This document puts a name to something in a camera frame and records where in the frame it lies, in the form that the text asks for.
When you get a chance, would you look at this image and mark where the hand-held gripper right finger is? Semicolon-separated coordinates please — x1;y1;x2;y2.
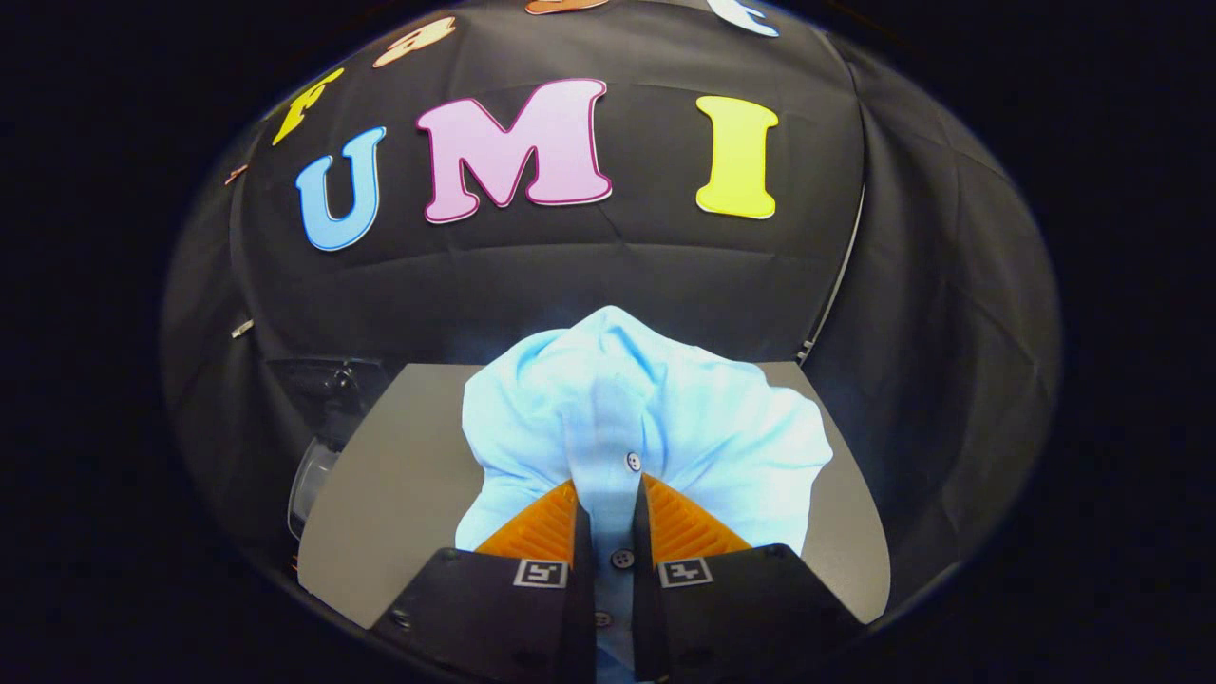
631;473;867;684

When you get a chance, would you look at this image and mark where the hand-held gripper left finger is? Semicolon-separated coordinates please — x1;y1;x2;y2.
370;480;598;684

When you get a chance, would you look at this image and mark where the light blue shirt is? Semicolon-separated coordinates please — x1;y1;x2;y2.
454;305;835;684

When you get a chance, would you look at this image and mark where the dark grey washing machine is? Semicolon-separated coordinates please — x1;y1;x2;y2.
269;356;390;544

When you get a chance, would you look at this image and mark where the black backdrop cloth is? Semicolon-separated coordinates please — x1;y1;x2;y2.
160;0;1062;609

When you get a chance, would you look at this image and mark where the white frame pole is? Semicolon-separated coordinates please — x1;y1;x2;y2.
796;185;867;365

